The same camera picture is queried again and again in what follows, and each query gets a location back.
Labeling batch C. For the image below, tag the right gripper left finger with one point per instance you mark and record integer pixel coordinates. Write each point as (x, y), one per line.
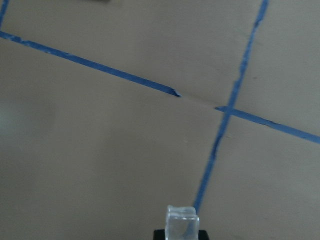
(159, 235)

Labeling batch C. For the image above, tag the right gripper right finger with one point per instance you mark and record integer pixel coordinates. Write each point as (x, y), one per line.
(203, 235)

